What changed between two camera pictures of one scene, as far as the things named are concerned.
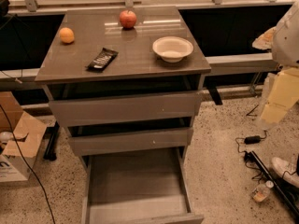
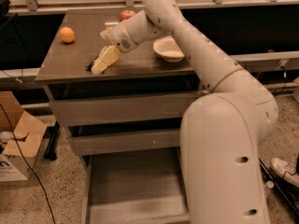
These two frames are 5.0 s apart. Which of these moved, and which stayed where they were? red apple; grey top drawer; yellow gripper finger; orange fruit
Moved: yellow gripper finger
Stayed: grey top drawer; red apple; orange fruit
